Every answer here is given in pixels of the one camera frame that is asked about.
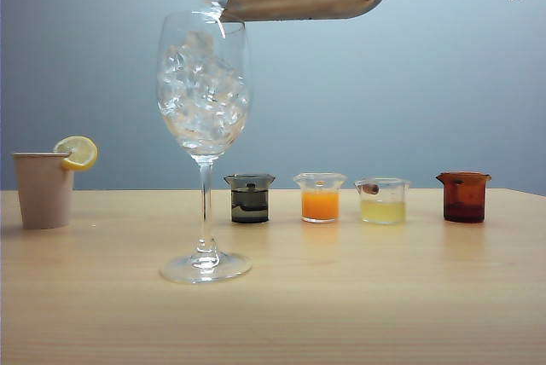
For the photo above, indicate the beige paper cup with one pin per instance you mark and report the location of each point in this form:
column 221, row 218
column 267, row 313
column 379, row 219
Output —
column 42, row 194

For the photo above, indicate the clear beaker with orange juice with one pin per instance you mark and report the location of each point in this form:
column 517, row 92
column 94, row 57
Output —
column 320, row 205

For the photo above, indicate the clear ice cubes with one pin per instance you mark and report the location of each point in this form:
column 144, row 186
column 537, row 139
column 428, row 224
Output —
column 200, row 83

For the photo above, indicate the amber glass beaker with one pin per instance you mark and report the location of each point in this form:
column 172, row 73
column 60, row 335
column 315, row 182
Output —
column 462, row 203

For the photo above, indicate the yellow lemon slice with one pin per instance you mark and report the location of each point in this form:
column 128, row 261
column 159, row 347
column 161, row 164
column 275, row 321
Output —
column 79, row 152

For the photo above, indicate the smoked grey glass beaker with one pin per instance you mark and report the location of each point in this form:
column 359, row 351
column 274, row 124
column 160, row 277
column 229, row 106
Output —
column 249, row 207

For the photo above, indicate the clear wine glass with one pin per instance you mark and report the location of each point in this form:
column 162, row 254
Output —
column 207, row 211

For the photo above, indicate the clear beaker with pale juice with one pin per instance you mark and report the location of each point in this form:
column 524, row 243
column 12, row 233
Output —
column 381, row 211

